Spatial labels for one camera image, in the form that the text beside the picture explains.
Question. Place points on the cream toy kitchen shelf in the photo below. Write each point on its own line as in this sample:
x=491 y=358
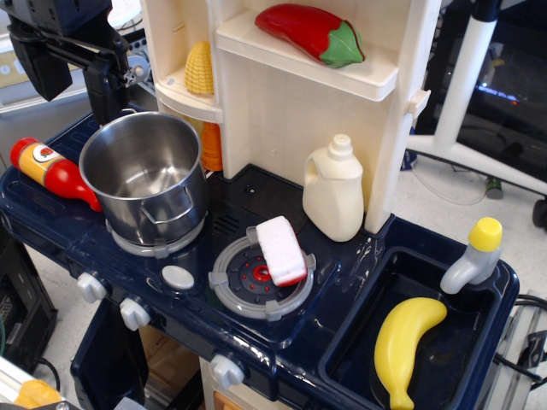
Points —
x=275 y=105

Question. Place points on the grey round stove button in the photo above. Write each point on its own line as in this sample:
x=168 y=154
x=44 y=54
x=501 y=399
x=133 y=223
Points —
x=177 y=277

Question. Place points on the red toy ketchup bottle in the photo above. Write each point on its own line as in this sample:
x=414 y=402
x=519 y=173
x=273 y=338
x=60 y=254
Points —
x=52 y=170

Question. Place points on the black box on floor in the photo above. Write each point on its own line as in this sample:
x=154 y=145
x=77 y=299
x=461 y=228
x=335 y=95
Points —
x=28 y=316

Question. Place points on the white left stove knob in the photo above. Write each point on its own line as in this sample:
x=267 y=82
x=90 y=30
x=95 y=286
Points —
x=91 y=288

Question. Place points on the grey stove burner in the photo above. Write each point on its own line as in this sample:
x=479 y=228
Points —
x=160 y=249
x=241 y=281

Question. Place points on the yellow toy corn cob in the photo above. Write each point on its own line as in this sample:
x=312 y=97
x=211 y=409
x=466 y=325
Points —
x=199 y=71

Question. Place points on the yellow object bottom left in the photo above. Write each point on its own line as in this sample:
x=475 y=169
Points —
x=36 y=393

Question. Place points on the grey left stove burner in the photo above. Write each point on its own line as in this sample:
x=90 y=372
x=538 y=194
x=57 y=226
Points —
x=160 y=249

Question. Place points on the cream toy detergent jug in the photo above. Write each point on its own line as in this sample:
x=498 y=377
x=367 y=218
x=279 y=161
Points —
x=332 y=189

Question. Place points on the white right stove knob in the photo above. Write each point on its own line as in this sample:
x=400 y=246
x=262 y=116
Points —
x=225 y=372

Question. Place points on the red toy chili pepper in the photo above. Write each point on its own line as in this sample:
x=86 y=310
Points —
x=323 y=36

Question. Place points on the orange toy carrot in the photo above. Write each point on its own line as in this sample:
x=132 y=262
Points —
x=211 y=145

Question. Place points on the white and red sponge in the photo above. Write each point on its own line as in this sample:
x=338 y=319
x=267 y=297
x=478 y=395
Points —
x=281 y=251

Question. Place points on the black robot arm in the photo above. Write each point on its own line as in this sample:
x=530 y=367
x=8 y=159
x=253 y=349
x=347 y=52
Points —
x=64 y=18

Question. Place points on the grey right stove burner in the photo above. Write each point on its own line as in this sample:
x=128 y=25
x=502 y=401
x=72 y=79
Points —
x=241 y=281

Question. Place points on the yellow toy banana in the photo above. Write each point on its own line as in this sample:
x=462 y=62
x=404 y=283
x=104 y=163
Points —
x=397 y=344

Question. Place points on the grey yellow toy faucet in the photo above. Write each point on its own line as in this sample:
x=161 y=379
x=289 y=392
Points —
x=479 y=259

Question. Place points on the stainless steel pot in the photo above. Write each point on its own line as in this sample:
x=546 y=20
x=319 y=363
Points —
x=146 y=172

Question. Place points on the black caster wheel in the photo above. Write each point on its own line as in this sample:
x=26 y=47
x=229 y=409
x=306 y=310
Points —
x=539 y=214

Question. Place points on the white middle stove knob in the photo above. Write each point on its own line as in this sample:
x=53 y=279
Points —
x=133 y=314

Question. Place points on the navy toy kitchen counter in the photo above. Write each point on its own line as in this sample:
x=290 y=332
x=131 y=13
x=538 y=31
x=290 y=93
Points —
x=317 y=357

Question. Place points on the white metal stand frame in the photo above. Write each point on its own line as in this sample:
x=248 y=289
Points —
x=442 y=144

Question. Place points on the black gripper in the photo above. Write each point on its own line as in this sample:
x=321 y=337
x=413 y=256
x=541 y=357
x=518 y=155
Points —
x=39 y=52

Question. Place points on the white stove knob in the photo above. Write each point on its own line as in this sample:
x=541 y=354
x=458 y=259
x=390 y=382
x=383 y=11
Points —
x=133 y=314
x=225 y=372
x=91 y=288

